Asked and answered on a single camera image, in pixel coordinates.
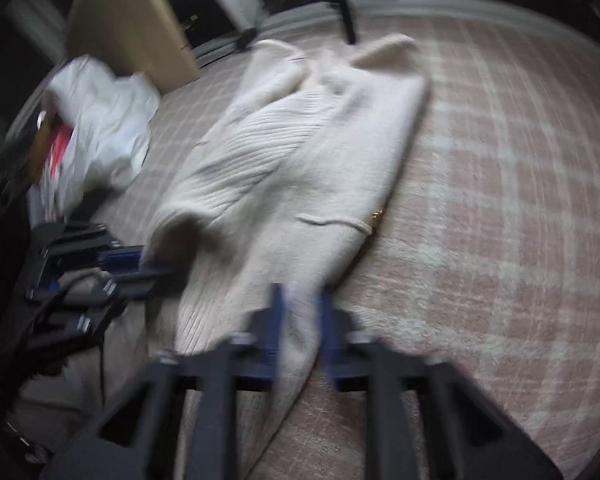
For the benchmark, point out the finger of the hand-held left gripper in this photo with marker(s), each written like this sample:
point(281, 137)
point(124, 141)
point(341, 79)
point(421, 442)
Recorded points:
point(150, 280)
point(122, 258)

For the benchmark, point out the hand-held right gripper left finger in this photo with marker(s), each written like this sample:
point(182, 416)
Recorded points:
point(272, 332)

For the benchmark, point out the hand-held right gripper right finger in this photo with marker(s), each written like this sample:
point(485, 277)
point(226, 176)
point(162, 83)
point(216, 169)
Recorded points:
point(330, 337)

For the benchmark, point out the cream knit sweater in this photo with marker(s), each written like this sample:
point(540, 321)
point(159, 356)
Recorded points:
point(290, 160)

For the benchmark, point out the pink garment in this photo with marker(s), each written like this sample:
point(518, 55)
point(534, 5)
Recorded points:
point(60, 152)

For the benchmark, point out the pink plaid rug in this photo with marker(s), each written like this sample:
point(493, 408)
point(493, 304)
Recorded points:
point(480, 210)

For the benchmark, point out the light wooden board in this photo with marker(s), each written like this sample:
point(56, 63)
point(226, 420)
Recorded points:
point(130, 20)

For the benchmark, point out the black tripod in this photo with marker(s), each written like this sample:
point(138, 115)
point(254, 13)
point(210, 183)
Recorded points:
point(349, 25)

